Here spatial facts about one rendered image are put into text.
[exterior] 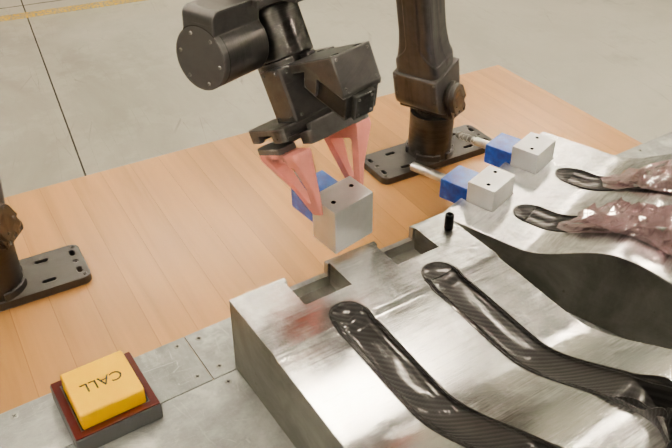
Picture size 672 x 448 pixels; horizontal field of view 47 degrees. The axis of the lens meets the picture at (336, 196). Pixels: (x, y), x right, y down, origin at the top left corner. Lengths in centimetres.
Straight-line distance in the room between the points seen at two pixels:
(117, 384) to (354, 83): 35
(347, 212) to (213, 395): 22
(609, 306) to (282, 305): 35
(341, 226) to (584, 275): 27
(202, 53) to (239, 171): 45
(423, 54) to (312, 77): 34
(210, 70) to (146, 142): 218
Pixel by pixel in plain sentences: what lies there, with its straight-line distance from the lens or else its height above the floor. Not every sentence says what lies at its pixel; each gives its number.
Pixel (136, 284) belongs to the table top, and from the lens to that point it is 92.
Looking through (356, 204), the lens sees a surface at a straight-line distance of 75.
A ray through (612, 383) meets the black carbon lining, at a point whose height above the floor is 91.
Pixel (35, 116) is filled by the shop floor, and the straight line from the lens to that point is 315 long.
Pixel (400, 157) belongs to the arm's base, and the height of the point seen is 81.
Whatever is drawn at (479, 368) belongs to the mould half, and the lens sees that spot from 69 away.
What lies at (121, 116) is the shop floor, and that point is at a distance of 305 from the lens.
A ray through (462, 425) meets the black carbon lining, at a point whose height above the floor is 89.
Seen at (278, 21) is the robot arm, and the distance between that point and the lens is 72.
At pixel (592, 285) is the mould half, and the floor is 85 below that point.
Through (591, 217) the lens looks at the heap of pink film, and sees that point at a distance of 88.
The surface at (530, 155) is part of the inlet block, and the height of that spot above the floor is 88.
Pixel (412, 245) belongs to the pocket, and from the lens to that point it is 84.
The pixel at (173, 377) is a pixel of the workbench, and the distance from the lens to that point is 80.
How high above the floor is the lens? 137
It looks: 34 degrees down
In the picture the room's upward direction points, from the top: straight up
